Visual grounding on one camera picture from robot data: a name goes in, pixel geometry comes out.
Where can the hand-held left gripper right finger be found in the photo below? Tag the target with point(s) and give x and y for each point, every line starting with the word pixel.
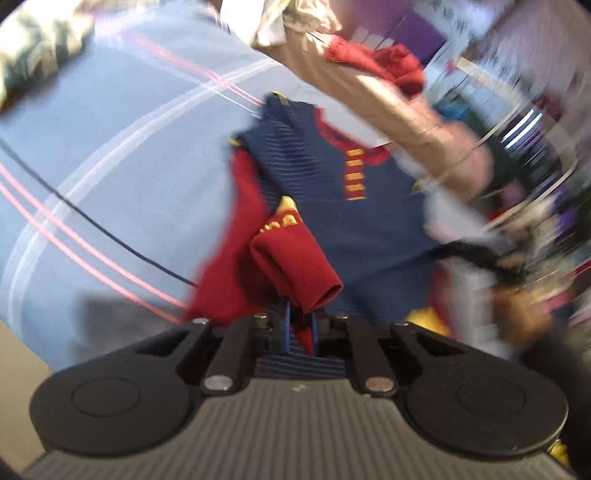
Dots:
pixel 315 330

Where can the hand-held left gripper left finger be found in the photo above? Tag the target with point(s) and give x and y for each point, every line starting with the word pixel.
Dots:
pixel 286 325

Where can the navy striped shirt red collar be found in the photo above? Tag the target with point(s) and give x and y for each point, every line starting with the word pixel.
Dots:
pixel 378 230

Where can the brown covered bed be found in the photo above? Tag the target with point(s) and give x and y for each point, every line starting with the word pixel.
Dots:
pixel 369 110

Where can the red puffer jacket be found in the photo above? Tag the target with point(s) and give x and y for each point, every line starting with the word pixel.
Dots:
pixel 397 64

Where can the crumpled beige blanket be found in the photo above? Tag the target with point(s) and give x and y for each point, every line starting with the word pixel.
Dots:
pixel 286 18

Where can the floral patterned cloth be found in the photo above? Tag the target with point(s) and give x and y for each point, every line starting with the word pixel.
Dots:
pixel 37 50

